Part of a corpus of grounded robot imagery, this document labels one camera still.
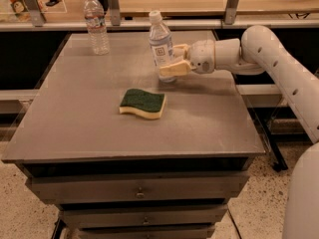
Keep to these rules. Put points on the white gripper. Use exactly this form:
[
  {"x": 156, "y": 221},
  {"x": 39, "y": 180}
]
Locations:
[{"x": 201, "y": 57}]

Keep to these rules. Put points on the blue label plastic bottle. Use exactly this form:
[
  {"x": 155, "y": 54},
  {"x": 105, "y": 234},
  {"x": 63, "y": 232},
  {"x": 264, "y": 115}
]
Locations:
[{"x": 160, "y": 40}]

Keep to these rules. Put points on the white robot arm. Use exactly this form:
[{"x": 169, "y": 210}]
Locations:
[{"x": 257, "y": 51}]

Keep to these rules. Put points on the clear plastic water bottle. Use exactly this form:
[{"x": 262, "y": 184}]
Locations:
[{"x": 96, "y": 25}]

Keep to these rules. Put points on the green yellow sponge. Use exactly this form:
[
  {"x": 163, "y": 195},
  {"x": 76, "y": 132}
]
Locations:
[{"x": 143, "y": 104}]

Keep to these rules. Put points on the grey metal drawer cabinet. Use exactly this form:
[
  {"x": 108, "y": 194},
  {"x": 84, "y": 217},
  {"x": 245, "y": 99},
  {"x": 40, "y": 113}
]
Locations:
[{"x": 120, "y": 176}]

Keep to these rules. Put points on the small black object on shelf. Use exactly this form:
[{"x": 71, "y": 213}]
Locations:
[{"x": 51, "y": 3}]

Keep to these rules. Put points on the colourful package on shelf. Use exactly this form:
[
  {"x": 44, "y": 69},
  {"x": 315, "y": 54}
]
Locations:
[{"x": 20, "y": 9}]

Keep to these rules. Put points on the grey shelf post right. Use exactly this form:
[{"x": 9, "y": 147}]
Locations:
[{"x": 230, "y": 12}]

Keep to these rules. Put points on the grey shelf post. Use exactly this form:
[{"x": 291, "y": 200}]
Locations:
[
  {"x": 114, "y": 11},
  {"x": 37, "y": 17},
  {"x": 230, "y": 12}
]

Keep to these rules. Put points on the grey shelf post middle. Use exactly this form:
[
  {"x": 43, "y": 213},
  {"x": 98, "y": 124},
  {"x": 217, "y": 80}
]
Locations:
[{"x": 114, "y": 11}]

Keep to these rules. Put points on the grey shelf post left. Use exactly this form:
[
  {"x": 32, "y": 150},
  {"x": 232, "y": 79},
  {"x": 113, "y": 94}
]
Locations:
[{"x": 37, "y": 17}]

